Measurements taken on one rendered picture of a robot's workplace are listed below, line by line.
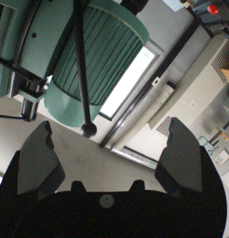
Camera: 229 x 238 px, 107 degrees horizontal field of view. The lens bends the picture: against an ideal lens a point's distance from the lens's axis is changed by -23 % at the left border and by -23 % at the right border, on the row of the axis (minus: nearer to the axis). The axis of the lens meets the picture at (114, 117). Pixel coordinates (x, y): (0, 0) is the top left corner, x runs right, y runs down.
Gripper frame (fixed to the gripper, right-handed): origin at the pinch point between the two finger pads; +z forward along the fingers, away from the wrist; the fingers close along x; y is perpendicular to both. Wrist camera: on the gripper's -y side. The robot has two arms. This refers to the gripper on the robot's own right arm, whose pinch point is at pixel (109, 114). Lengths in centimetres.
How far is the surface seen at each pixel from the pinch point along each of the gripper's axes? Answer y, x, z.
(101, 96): 3.7, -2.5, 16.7
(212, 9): -20.6, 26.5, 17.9
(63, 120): 8.6, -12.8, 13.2
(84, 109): 2.8, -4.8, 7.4
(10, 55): -9.3, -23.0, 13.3
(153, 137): 134, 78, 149
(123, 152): 155, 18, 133
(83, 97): 0.5, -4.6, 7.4
